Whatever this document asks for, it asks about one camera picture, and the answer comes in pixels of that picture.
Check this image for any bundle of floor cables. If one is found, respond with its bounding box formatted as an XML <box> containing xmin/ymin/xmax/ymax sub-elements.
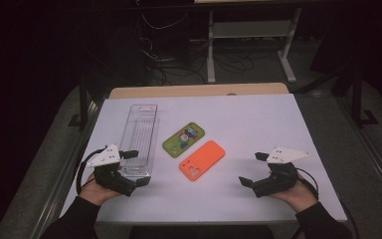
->
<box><xmin>135</xmin><ymin>13</ymin><xmax>270</xmax><ymax>86</ymax></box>

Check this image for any person's right hand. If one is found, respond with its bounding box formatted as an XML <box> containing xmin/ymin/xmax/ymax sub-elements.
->
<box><xmin>268</xmin><ymin>175</ymin><xmax>318</xmax><ymax>213</ymax></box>

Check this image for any right hand-held gripper cable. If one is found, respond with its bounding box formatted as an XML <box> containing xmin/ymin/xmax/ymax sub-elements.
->
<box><xmin>294</xmin><ymin>167</ymin><xmax>359</xmax><ymax>239</ymax></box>

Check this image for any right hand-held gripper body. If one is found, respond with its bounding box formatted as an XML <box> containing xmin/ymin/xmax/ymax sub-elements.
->
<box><xmin>252</xmin><ymin>146</ymin><xmax>312</xmax><ymax>199</ymax></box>

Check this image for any black metal stand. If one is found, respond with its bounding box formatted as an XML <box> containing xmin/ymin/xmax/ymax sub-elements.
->
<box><xmin>351</xmin><ymin>59</ymin><xmax>381</xmax><ymax>128</ymax></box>
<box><xmin>68</xmin><ymin>76</ymin><xmax>94</xmax><ymax>130</ymax></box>

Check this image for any green phone case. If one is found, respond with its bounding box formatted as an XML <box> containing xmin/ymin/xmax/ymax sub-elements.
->
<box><xmin>161</xmin><ymin>121</ymin><xmax>206</xmax><ymax>158</ymax></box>

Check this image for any orange phone case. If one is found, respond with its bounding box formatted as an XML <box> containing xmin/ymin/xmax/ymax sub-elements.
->
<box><xmin>178</xmin><ymin>139</ymin><xmax>227</xmax><ymax>182</ymax></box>

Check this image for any grey metal rail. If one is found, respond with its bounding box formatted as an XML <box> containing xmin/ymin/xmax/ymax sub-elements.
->
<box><xmin>29</xmin><ymin>99</ymin><xmax>103</xmax><ymax>239</ymax></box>
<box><xmin>337</xmin><ymin>98</ymin><xmax>382</xmax><ymax>207</ymax></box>

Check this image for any white metal table frame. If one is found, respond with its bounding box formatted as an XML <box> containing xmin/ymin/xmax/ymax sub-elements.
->
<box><xmin>207</xmin><ymin>8</ymin><xmax>302</xmax><ymax>84</ymax></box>

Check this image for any person's left hand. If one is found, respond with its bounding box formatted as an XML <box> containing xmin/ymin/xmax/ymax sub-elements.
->
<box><xmin>79</xmin><ymin>172</ymin><xmax>122</xmax><ymax>207</ymax></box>

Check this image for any hand-held gripper cable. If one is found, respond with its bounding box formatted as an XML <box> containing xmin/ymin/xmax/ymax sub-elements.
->
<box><xmin>75</xmin><ymin>145</ymin><xmax>108</xmax><ymax>195</ymax></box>
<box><xmin>294</xmin><ymin>167</ymin><xmax>359</xmax><ymax>239</ymax></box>

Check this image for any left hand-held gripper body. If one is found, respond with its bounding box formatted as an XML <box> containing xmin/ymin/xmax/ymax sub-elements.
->
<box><xmin>87</xmin><ymin>143</ymin><xmax>137</xmax><ymax>197</ymax></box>

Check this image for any clear plastic tray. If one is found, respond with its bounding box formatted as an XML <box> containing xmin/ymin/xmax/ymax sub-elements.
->
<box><xmin>118</xmin><ymin>104</ymin><xmax>161</xmax><ymax>178</ymax></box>

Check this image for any wooden table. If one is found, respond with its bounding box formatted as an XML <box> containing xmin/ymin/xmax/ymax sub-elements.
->
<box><xmin>108</xmin><ymin>83</ymin><xmax>290</xmax><ymax>100</ymax></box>

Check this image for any white table cover sheet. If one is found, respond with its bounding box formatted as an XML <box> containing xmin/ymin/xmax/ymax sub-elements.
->
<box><xmin>59</xmin><ymin>94</ymin><xmax>348</xmax><ymax>224</ymax></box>

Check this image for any left hand-held gripper cable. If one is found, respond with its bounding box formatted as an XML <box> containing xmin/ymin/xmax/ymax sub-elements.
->
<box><xmin>75</xmin><ymin>145</ymin><xmax>108</xmax><ymax>195</ymax></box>

